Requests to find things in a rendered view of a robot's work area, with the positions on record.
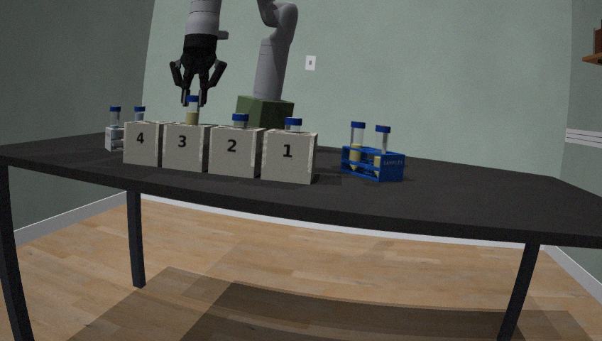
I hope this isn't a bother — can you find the white tube rack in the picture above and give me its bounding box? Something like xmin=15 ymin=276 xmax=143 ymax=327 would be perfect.
xmin=105 ymin=127 xmax=124 ymax=152

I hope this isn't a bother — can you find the blue tube rack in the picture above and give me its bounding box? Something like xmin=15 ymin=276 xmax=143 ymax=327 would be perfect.
xmin=340 ymin=146 xmax=405 ymax=182

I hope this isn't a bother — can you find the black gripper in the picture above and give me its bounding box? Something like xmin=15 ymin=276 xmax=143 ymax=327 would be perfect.
xmin=170 ymin=33 xmax=227 ymax=107

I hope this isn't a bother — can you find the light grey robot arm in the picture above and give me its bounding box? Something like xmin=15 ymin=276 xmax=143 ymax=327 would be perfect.
xmin=185 ymin=0 xmax=298 ymax=101

